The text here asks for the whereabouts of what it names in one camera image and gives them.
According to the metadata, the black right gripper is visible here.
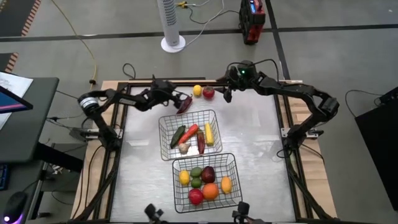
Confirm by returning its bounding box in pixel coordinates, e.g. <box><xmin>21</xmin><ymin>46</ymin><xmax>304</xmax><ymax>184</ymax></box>
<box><xmin>214</xmin><ymin>60</ymin><xmax>258</xmax><ymax>104</ymax></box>

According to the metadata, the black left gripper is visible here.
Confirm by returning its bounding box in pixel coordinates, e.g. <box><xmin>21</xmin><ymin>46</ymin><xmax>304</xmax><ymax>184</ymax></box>
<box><xmin>149</xmin><ymin>79</ymin><xmax>192</xmax><ymax>108</ymax></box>

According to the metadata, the dark purple eggplant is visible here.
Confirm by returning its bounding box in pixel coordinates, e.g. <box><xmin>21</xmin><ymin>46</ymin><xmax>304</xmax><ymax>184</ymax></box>
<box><xmin>176</xmin><ymin>95</ymin><xmax>193</xmax><ymax>114</ymax></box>

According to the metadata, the red tomato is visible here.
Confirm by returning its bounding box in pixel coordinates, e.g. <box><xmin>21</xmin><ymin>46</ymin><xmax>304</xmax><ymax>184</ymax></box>
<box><xmin>188</xmin><ymin>188</ymin><xmax>205</xmax><ymax>206</ymax></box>
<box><xmin>202</xmin><ymin>86</ymin><xmax>216</xmax><ymax>100</ymax></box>

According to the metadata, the orange carrot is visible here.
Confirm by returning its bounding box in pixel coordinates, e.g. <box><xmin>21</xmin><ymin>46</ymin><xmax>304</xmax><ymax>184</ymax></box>
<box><xmin>177</xmin><ymin>123</ymin><xmax>200</xmax><ymax>146</ymax></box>

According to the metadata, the green cucumber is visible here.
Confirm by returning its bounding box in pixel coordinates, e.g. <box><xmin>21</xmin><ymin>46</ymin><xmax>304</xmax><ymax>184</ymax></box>
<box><xmin>169</xmin><ymin>124</ymin><xmax>187</xmax><ymax>149</ymax></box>

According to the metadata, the yellow corn cob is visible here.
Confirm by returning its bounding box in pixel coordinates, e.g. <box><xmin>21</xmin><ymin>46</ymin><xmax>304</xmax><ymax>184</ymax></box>
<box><xmin>204</xmin><ymin>123</ymin><xmax>215</xmax><ymax>147</ymax></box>

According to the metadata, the white garlic bulb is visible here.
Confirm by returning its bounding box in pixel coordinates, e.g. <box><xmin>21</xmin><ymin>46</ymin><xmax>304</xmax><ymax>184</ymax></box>
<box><xmin>178</xmin><ymin>142</ymin><xmax>192</xmax><ymax>155</ymax></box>

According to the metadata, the silver wire basket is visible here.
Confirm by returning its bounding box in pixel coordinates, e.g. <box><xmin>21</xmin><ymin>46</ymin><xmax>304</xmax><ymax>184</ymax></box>
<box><xmin>158</xmin><ymin>109</ymin><xmax>223</xmax><ymax>162</ymax></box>

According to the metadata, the dark red apple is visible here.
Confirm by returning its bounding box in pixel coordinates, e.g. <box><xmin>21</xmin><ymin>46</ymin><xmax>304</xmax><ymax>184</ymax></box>
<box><xmin>201</xmin><ymin>166</ymin><xmax>216</xmax><ymax>184</ymax></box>

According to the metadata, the large orange-yellow citrus fruit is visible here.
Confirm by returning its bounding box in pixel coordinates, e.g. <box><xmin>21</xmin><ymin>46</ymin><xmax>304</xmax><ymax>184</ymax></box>
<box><xmin>220</xmin><ymin>175</ymin><xmax>233</xmax><ymax>195</ymax></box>

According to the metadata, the orange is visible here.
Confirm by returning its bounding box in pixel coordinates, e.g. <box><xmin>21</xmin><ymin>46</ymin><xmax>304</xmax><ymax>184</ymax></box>
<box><xmin>201</xmin><ymin>182</ymin><xmax>220</xmax><ymax>202</ymax></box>

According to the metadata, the black wire basket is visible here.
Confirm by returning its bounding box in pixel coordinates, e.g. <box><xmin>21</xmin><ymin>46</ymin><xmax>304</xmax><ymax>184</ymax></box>
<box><xmin>172</xmin><ymin>152</ymin><xmax>243</xmax><ymax>214</ymax></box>

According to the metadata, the red and black toolbox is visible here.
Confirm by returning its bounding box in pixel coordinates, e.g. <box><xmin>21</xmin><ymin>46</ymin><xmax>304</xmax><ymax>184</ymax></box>
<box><xmin>238</xmin><ymin>0</ymin><xmax>267</xmax><ymax>45</ymax></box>

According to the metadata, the white tower fan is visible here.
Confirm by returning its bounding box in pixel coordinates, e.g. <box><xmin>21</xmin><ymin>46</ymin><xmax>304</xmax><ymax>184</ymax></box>
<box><xmin>157</xmin><ymin>0</ymin><xmax>187</xmax><ymax>54</ymax></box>

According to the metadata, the black desk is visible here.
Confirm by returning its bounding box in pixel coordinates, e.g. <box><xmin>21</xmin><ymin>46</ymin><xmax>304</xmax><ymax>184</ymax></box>
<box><xmin>0</xmin><ymin>77</ymin><xmax>85</xmax><ymax>175</ymax></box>

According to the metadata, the white paper sheet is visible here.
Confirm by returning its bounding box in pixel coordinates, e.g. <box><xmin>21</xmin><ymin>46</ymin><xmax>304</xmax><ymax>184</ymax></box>
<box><xmin>0</xmin><ymin>71</ymin><xmax>34</xmax><ymax>130</ymax></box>

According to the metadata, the computer monitor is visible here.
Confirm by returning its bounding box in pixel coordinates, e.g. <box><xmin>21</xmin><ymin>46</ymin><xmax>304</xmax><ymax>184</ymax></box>
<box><xmin>0</xmin><ymin>85</ymin><xmax>34</xmax><ymax>114</ymax></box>

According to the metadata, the black cabinet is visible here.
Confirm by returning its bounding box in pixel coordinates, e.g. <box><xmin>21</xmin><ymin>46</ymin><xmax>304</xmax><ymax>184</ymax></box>
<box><xmin>354</xmin><ymin>86</ymin><xmax>398</xmax><ymax>212</ymax></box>

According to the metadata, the black mat orange-striped edge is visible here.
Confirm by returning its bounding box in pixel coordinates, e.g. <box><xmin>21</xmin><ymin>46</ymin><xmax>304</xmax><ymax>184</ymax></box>
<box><xmin>0</xmin><ymin>0</ymin><xmax>42</xmax><ymax>37</ymax></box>
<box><xmin>0</xmin><ymin>52</ymin><xmax>19</xmax><ymax>74</ymax></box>

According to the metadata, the black keyboard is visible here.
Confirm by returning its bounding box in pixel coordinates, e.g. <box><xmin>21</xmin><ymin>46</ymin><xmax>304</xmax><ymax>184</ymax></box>
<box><xmin>0</xmin><ymin>164</ymin><xmax>9</xmax><ymax>191</ymax></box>

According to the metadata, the black computer mouse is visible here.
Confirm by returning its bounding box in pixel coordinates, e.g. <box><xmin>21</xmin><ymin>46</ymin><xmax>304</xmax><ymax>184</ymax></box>
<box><xmin>2</xmin><ymin>191</ymin><xmax>29</xmax><ymax>224</ymax></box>

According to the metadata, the black table frame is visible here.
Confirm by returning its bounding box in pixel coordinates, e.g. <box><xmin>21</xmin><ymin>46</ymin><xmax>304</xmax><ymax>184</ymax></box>
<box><xmin>71</xmin><ymin>80</ymin><xmax>330</xmax><ymax>224</ymax></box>

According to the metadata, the black looped cable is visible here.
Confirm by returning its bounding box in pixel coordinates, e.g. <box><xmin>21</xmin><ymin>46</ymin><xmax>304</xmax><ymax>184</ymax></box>
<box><xmin>123</xmin><ymin>63</ymin><xmax>137</xmax><ymax>80</ymax></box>

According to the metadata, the white floor cable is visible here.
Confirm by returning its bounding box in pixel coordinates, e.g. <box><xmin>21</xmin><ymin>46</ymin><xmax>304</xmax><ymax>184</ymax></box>
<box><xmin>172</xmin><ymin>0</ymin><xmax>226</xmax><ymax>50</ymax></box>

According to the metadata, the black floor cable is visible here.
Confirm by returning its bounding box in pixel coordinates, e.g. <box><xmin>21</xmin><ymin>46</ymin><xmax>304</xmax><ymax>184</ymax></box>
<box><xmin>186</xmin><ymin>6</ymin><xmax>241</xmax><ymax>25</ymax></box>

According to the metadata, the yellow floor cable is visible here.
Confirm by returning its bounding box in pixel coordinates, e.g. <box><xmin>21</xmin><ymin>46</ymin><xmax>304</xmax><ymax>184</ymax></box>
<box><xmin>51</xmin><ymin>0</ymin><xmax>98</xmax><ymax>110</ymax></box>

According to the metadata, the black teleoperation handle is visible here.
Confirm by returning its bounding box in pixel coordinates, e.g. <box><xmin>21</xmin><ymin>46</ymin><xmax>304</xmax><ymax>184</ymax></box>
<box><xmin>144</xmin><ymin>203</ymin><xmax>165</xmax><ymax>224</ymax></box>
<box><xmin>231</xmin><ymin>201</ymin><xmax>265</xmax><ymax>224</ymax></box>

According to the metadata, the thin black cable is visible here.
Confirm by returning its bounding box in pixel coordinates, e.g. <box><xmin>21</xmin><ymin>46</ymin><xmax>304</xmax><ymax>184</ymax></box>
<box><xmin>345</xmin><ymin>89</ymin><xmax>383</xmax><ymax>108</ymax></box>

